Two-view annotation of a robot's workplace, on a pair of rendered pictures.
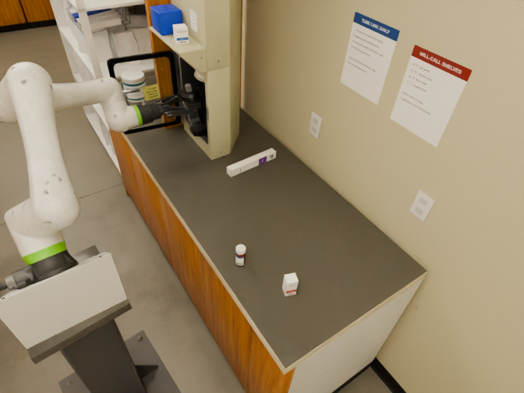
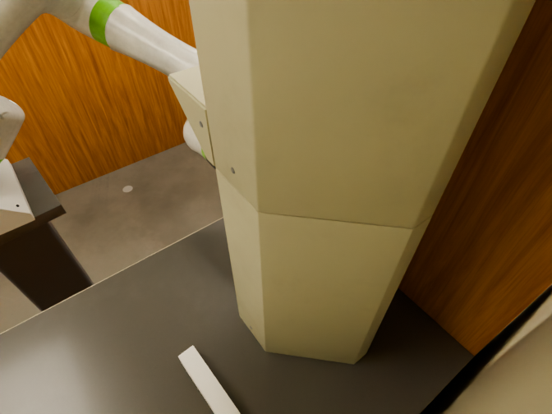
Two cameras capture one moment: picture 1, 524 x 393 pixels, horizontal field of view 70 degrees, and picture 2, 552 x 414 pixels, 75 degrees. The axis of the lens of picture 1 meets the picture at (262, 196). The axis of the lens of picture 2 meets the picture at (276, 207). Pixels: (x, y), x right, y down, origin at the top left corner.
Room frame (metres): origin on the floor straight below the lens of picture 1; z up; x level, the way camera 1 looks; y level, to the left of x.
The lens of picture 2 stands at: (1.57, -0.13, 1.76)
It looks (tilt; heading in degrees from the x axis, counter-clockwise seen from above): 47 degrees down; 90
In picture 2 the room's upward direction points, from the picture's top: straight up
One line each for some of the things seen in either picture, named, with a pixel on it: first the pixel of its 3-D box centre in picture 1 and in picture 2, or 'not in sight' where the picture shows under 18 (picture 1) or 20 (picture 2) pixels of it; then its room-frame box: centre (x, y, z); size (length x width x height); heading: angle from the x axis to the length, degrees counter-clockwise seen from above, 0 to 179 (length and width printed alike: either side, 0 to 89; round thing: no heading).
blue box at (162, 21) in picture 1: (167, 19); not in sight; (1.64, 0.46, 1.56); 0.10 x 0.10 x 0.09; 37
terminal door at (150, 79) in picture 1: (146, 94); not in sight; (1.65, 0.60, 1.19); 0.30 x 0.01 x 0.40; 119
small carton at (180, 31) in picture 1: (180, 33); not in sight; (1.53, 0.38, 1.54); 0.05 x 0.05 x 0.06; 25
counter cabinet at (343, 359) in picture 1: (224, 222); not in sight; (1.51, 0.21, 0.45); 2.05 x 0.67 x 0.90; 37
